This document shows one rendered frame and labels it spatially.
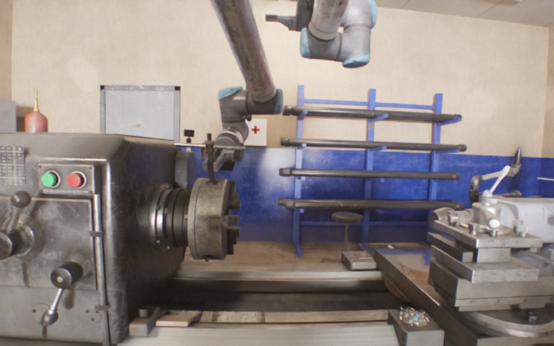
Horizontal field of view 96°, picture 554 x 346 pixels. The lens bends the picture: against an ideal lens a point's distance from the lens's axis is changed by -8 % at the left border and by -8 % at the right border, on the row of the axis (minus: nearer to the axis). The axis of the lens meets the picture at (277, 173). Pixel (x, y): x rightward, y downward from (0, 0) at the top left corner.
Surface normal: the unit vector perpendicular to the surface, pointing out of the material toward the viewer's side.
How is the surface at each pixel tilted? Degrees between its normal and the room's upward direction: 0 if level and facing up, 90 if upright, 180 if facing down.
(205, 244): 111
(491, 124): 90
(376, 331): 36
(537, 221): 86
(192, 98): 90
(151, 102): 90
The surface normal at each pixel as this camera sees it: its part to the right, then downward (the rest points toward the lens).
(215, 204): 0.06, -0.47
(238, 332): 0.05, -0.76
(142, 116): 0.05, 0.08
